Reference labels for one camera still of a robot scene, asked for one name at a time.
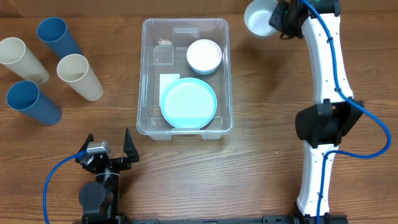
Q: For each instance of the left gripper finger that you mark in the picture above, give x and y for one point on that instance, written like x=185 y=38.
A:
x=129 y=147
x=83 y=149

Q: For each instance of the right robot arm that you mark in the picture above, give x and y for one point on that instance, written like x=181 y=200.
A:
x=334 y=112

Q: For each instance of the grey bowl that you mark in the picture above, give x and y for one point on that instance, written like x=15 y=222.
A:
x=257 y=16

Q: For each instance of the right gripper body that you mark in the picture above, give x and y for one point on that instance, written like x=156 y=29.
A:
x=284 y=25

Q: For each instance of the blue cup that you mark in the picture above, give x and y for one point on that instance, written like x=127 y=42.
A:
x=27 y=98
x=54 y=32

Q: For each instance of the blue cup bottom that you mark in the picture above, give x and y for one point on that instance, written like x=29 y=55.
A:
x=27 y=98

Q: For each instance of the blue cup top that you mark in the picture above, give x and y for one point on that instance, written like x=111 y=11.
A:
x=54 y=32

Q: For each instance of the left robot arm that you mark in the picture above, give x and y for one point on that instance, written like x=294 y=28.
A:
x=100 y=198

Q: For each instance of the light blue plate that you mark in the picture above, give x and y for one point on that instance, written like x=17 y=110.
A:
x=189 y=103

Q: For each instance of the white label in bin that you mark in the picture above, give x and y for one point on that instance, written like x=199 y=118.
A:
x=165 y=81

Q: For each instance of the pink bowl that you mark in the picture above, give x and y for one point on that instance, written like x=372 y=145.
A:
x=204 y=54

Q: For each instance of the cream cup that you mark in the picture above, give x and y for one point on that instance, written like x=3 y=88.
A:
x=17 y=57
x=75 y=70

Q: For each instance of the light blue bowl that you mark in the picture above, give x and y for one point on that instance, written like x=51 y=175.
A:
x=204 y=72

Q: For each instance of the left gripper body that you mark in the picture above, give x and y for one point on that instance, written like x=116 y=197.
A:
x=120 y=164

